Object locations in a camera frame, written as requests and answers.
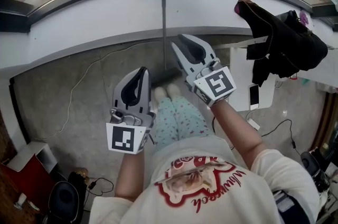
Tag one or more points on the red paper bag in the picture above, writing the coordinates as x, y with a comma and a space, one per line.
26, 180

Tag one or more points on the golden ornament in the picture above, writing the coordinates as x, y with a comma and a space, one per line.
81, 173

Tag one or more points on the green box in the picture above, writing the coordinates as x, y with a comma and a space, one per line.
305, 81

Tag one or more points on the person's left cream slipper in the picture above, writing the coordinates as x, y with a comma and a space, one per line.
159, 93

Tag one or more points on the person's right forearm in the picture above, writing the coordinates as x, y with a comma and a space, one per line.
235, 133

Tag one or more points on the person in patterned shirt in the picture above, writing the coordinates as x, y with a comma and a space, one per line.
148, 207

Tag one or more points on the smartphone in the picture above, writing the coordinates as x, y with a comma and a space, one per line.
254, 97

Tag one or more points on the person's cream slipper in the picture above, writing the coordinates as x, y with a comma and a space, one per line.
173, 91
159, 93

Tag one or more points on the person's left forearm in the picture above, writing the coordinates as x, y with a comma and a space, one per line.
130, 178

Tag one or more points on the person's right cream slipper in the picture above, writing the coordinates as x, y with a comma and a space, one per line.
173, 91

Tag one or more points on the white cardboard box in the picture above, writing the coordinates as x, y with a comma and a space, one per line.
42, 150

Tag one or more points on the purple plastic item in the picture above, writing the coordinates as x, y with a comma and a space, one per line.
305, 18

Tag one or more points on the person's teal star-print trousers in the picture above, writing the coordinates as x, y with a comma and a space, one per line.
182, 117

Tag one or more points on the black round case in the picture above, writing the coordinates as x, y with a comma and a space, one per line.
63, 199

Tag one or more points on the white power strip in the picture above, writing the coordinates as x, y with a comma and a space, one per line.
253, 123

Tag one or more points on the black jacket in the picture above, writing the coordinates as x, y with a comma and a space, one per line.
285, 40

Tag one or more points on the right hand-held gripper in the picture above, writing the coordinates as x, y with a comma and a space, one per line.
217, 85

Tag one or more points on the black office chair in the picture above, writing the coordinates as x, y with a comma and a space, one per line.
307, 160

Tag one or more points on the white small table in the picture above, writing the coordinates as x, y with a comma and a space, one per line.
239, 77

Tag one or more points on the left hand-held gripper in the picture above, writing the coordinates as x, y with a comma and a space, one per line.
122, 138

